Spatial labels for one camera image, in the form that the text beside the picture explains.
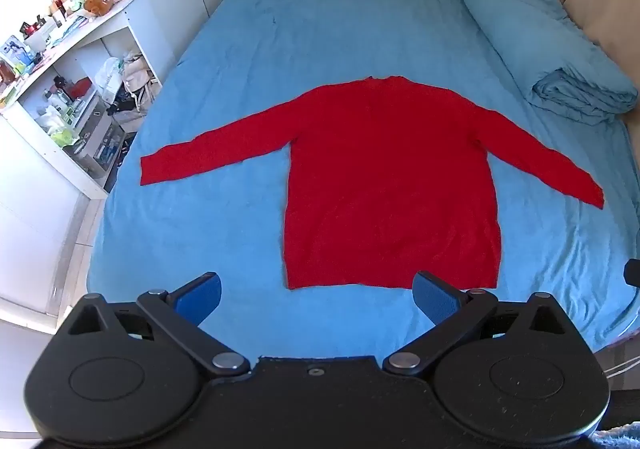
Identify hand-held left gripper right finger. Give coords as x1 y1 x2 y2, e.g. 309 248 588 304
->
382 271 569 378

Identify red long-sleeved sweater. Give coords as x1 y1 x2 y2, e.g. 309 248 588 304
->
140 75 605 291

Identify beige bag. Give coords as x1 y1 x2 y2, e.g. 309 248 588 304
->
122 53 162 107

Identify clear plastic storage drawers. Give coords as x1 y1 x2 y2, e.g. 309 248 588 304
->
70 96 132 180

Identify folded blue duvet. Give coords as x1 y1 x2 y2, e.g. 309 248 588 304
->
427 0 640 124

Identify white shelf unit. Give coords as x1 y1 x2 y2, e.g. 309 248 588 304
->
0 0 163 200

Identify white cable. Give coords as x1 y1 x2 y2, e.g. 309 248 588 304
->
602 356 640 380

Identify bed with blue sheet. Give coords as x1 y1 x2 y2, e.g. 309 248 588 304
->
87 0 640 365

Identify red box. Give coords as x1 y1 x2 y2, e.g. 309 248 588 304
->
67 77 96 100

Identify green packet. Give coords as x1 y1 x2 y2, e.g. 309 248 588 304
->
49 125 77 147

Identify white plastic bag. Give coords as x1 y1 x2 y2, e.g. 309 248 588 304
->
94 57 126 102

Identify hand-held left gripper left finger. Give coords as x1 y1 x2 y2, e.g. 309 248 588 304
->
65 271 251 378

